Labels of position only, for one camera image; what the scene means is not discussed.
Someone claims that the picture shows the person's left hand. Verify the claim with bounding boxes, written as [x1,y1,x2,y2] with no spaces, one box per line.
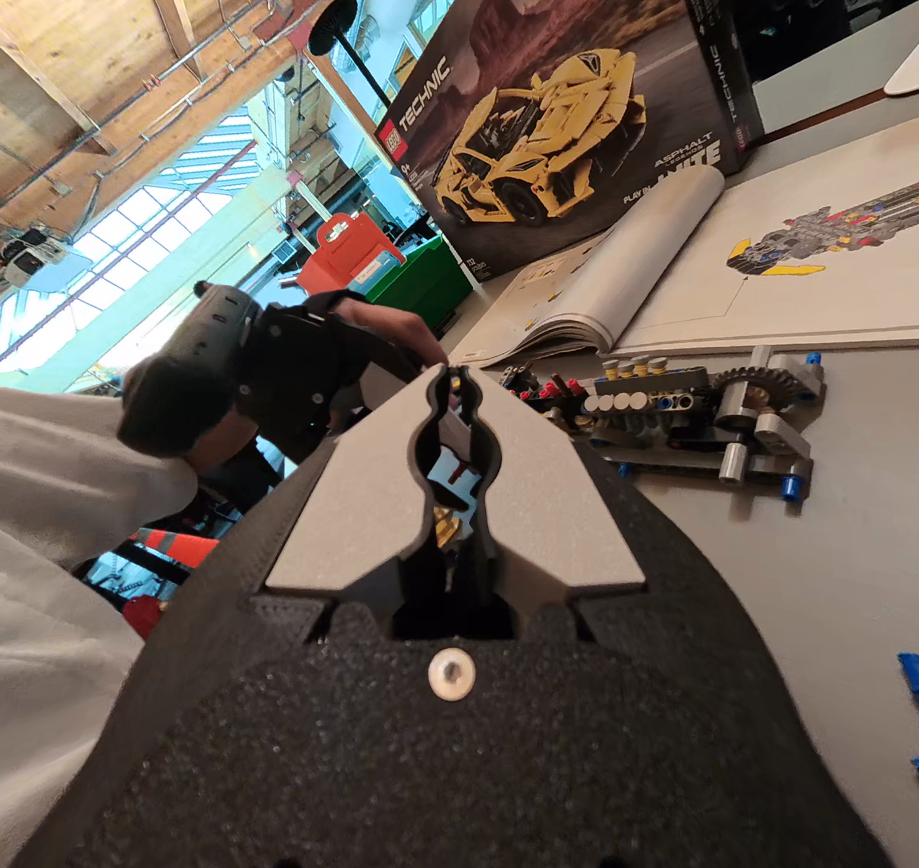
[332,292,452,370]

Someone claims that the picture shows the pile of small lego pins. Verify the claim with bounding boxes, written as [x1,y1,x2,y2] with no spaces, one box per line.
[896,653,919,772]

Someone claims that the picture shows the yellow lego panel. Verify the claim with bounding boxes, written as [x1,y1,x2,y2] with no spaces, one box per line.
[431,505,472,550]

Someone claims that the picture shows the orange object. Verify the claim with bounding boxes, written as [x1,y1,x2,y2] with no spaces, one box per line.
[129,527,220,572]

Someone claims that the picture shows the white ceiling device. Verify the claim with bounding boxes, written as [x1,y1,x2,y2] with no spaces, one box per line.
[0,229,69,288]

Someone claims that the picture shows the white instruction booklet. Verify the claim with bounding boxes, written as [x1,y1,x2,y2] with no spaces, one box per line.
[445,118,919,370]

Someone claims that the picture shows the light blue wrapped package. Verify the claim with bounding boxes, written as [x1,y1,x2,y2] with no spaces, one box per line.
[348,251,407,292]

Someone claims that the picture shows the white cloth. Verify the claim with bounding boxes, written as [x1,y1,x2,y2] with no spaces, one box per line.
[0,387,209,862]

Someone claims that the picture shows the lego set box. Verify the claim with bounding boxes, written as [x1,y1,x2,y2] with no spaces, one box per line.
[373,0,765,284]

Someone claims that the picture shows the black pendant lamp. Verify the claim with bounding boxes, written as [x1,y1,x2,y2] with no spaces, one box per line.
[307,0,392,108]

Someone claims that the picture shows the person's left forearm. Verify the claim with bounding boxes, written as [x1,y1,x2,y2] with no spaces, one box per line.
[179,409,288,483]

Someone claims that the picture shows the green plastic bin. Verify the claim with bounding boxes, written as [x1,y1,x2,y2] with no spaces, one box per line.
[362,233,475,334]

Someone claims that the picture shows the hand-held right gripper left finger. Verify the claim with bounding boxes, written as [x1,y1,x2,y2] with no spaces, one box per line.
[264,363,460,641]

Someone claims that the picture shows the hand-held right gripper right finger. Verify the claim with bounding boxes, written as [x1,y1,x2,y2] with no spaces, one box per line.
[458,366,647,641]

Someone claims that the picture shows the white stand base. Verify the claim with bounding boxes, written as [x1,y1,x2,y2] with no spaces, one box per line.
[885,43,919,97]

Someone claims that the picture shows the lego car chassis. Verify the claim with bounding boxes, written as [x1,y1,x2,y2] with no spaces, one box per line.
[499,347,827,503]

